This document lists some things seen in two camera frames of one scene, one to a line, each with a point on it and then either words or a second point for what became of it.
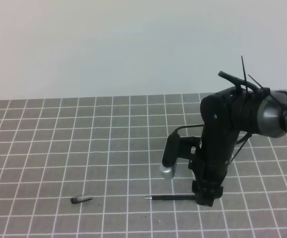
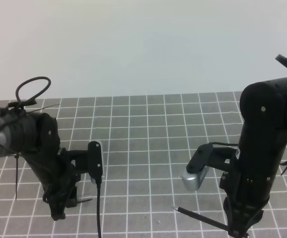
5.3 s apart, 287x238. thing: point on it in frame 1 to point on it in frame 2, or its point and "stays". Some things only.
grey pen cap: (74, 200) stays
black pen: (171, 197) to (201, 218)
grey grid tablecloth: (83, 168) stays
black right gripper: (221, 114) to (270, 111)
